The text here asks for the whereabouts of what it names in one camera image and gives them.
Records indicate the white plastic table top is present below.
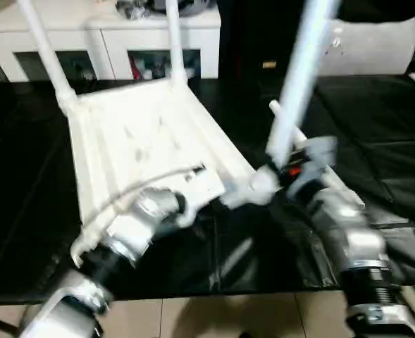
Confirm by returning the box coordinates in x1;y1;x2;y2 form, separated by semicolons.
66;77;278;258

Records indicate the white plastic table leg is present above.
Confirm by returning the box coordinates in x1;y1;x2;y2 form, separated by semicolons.
264;0;338;173
269;100;366;212
17;0;78;106
165;0;188;87

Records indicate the black cabinet with yellow label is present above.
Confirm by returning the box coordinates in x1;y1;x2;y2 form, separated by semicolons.
218;0;321;78

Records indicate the grey cushion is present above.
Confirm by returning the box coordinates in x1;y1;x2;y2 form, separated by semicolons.
320;15;415;75

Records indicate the black table mat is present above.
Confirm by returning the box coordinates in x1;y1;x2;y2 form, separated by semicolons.
0;74;415;303

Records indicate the white glass-door cabinet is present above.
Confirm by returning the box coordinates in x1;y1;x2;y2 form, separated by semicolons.
0;0;222;82

